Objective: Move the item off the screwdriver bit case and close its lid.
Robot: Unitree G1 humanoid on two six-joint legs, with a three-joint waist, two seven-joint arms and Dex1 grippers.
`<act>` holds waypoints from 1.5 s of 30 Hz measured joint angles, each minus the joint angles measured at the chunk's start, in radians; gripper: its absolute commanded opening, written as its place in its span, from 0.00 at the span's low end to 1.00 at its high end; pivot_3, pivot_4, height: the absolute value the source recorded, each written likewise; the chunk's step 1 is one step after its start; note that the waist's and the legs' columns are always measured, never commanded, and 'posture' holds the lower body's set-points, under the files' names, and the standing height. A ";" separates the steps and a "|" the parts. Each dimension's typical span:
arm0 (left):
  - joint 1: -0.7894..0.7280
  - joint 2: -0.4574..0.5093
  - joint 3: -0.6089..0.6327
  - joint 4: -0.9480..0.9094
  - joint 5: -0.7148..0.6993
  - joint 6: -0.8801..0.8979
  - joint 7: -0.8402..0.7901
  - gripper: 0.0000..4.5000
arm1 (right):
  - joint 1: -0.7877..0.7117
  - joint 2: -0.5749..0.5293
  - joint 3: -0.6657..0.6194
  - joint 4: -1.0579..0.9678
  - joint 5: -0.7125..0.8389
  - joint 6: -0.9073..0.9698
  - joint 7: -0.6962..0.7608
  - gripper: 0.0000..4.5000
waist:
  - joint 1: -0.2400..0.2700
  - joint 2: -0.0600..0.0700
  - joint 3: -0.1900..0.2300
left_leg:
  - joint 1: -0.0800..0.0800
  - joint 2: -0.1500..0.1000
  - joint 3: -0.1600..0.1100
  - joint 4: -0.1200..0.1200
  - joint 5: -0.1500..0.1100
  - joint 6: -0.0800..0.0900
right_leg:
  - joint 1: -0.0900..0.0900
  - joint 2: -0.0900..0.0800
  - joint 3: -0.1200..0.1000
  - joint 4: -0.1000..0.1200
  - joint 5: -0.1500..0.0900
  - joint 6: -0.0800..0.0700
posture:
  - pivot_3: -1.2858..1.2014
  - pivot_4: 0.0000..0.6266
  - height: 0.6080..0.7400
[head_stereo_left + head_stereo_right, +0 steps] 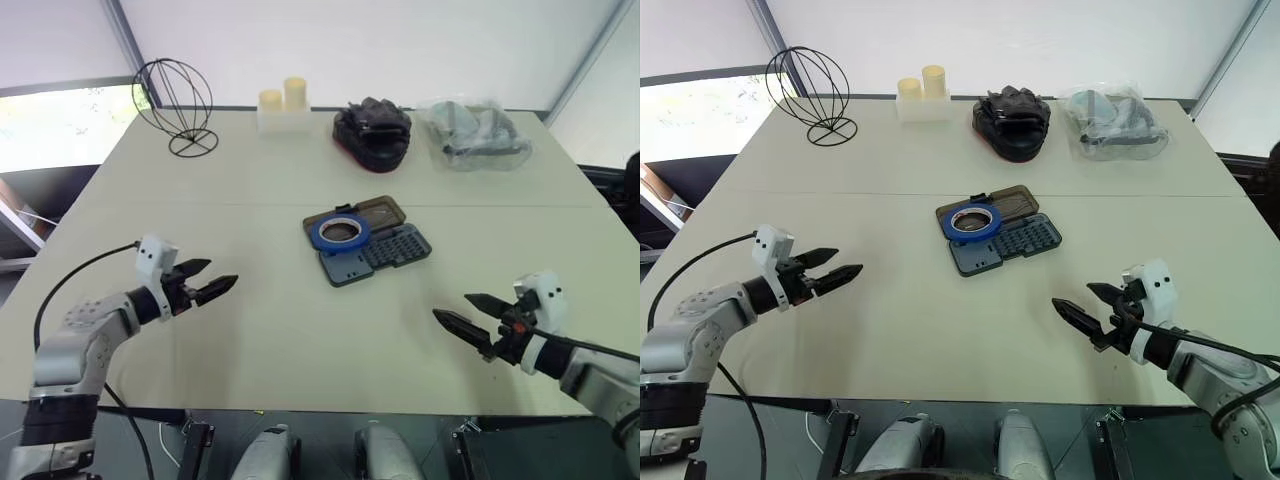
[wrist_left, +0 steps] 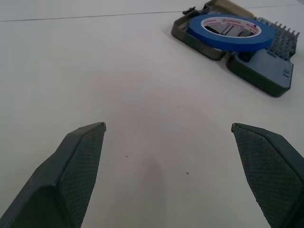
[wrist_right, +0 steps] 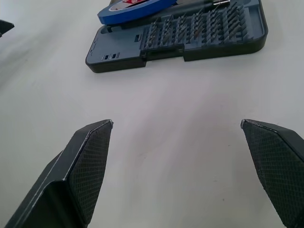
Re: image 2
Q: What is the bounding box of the blue tape roll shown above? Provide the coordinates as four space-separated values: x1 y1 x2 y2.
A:
189 13 276 52

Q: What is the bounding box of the grey screwdriver bit set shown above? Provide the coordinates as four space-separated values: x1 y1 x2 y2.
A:
267 21 300 59

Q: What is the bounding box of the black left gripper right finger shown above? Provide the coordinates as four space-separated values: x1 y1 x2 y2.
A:
231 123 304 228

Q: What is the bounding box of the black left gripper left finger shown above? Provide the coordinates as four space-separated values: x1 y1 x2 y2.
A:
0 122 107 228

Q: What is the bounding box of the dark grey tool case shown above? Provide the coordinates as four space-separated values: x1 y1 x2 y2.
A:
171 0 300 97

